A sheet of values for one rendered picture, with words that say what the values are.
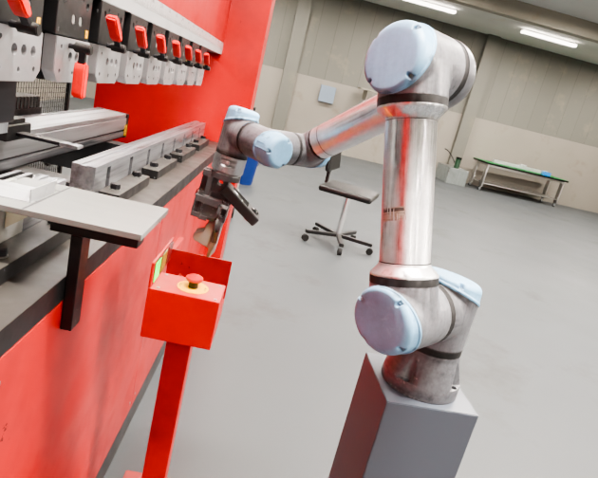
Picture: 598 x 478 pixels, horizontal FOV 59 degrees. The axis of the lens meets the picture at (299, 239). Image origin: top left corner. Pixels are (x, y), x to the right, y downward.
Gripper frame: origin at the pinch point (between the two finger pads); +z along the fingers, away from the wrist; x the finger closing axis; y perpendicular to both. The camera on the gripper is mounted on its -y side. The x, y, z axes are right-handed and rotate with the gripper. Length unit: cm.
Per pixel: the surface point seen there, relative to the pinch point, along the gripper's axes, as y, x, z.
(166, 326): 4.2, 15.1, 14.5
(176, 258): 8.5, -4.5, 5.8
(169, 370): 1.4, 8.1, 29.4
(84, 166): 35.7, -5.8, -9.8
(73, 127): 59, -57, -8
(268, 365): -35, -100, 81
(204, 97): 38, -178, -23
